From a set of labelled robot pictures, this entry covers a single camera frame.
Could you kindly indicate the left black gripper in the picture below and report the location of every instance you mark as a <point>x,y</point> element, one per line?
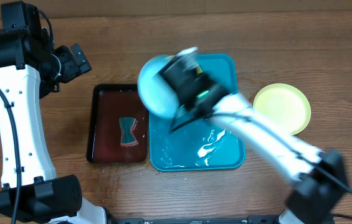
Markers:
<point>73,70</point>

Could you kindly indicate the light blue plate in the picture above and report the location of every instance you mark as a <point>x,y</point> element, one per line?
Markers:
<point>154,92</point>

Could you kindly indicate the yellow-green plate bottom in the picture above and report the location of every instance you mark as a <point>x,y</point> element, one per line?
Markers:
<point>285,105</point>

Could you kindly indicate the yellow-green plate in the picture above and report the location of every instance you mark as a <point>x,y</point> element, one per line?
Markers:
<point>285,105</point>
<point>198,69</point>

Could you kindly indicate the orange green sponge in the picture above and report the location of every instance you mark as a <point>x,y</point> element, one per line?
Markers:
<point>127,127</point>

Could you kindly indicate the yellow-green plate top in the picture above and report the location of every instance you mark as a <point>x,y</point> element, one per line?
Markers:
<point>198,69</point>

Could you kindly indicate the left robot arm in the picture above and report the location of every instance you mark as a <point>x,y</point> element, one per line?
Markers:
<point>31,67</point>

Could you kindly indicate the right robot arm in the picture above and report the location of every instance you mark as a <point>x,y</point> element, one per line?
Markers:
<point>317,178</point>

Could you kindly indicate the teal plastic tray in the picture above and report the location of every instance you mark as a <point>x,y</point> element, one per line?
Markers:
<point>199,145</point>

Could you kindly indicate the black tray with water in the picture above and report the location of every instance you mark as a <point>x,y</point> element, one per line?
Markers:
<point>109,103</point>

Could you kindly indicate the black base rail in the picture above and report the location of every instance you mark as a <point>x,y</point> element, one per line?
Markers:
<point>253,219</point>

